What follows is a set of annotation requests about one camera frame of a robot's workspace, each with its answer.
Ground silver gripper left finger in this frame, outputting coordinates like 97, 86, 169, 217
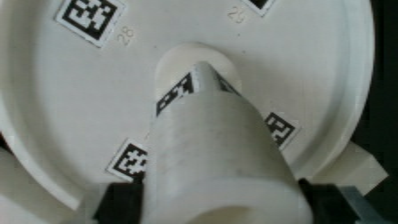
76, 181, 145, 224

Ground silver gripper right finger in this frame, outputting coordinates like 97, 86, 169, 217
298, 178, 391, 224

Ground white cylindrical table leg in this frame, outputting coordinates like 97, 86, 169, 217
142, 62, 314, 224

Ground white round table top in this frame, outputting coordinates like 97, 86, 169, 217
0, 0, 375, 207

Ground white right rail block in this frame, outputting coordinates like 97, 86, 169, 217
311, 142, 389, 194

